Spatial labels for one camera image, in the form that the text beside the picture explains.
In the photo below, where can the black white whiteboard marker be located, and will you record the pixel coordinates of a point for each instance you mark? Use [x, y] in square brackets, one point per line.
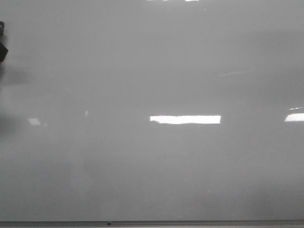
[3, 49]

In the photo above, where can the white whiteboard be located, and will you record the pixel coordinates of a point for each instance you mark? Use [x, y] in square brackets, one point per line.
[145, 112]

